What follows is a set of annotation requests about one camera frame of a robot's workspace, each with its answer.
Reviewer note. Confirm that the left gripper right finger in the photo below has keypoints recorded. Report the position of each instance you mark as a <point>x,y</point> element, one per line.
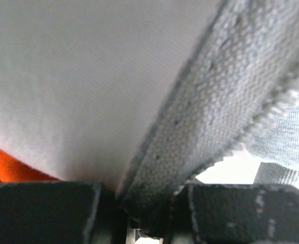
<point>235,214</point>

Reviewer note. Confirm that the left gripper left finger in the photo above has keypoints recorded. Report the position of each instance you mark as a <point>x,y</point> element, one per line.
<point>48,212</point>

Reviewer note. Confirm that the orange fleece cloth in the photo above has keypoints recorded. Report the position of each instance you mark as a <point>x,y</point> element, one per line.
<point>12,170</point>

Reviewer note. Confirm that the grey zip hoodie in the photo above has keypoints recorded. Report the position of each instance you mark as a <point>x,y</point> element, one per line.
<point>141,95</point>

